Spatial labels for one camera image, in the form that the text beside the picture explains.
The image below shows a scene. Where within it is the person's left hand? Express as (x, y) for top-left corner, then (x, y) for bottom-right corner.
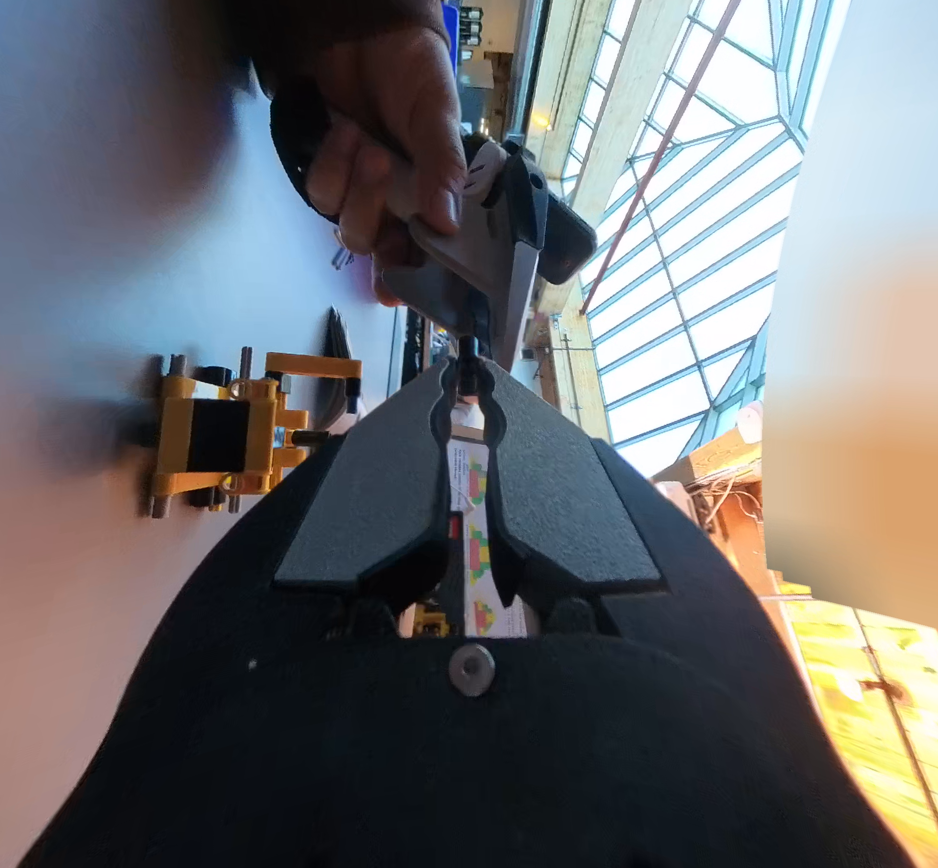
(304, 25), (470, 308)

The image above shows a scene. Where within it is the cardboard box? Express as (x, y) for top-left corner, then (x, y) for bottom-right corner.
(652, 428), (763, 539)

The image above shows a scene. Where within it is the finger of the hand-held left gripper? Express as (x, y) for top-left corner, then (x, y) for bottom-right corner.
(375, 216), (517, 345)
(491, 241), (542, 373)

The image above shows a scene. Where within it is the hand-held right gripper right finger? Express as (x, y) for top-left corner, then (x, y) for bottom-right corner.
(481, 361), (665, 636)

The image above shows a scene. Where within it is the yellow lego model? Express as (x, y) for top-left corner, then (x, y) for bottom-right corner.
(139, 348), (365, 519)

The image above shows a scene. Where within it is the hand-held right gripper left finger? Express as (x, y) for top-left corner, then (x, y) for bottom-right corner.
(271, 357), (451, 614)

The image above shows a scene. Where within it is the small black lego connector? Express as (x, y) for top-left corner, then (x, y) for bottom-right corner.
(456, 335), (485, 396)

